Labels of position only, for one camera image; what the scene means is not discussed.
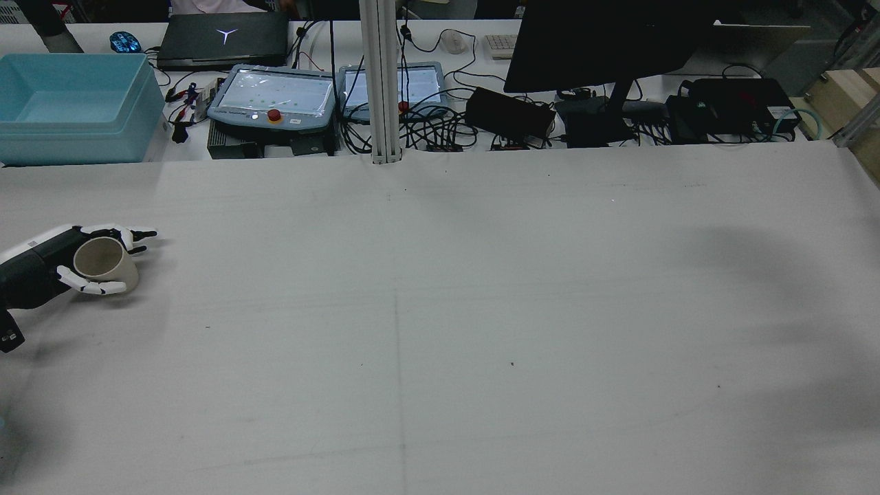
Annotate light blue plastic bin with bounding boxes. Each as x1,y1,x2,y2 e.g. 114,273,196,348
0,54,166,167

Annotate tangled black cables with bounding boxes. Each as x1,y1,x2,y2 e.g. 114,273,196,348
340,86,475,153

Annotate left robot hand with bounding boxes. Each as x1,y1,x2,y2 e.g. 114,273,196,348
0,223,159,310

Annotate small black electronics box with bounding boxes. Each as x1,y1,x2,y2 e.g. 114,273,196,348
665,95,712,144

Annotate black rectangular box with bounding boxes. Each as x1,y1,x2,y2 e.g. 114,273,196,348
555,96,640,149

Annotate red black clip leads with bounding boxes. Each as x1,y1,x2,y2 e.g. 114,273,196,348
165,81,207,144

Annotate black power adapter brick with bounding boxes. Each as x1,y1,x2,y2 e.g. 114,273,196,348
465,86,556,142

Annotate black flat device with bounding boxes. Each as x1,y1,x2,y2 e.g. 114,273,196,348
206,122,339,160

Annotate silver aluminium frame profile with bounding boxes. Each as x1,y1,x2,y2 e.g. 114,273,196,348
832,96,880,149

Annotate white keyboard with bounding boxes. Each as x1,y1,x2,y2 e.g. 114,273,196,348
483,34,520,60

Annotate black monitor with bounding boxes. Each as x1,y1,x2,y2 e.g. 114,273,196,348
503,0,719,114

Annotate black laptop white logo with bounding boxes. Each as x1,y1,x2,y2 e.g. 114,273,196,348
157,12,290,72

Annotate beige cup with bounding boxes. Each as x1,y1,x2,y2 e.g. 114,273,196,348
73,236,140,289

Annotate teach pendant with screen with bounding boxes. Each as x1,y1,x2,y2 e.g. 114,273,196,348
206,64,338,135
338,62,448,124

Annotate teal cable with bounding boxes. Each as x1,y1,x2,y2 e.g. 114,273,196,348
773,107,826,142

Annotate wooden box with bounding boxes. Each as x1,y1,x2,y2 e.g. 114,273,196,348
803,67,880,183

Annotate white aluminium post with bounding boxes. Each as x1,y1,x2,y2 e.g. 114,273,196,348
359,0,404,166

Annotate large black electronics box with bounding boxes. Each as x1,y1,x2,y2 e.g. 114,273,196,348
690,77,802,135

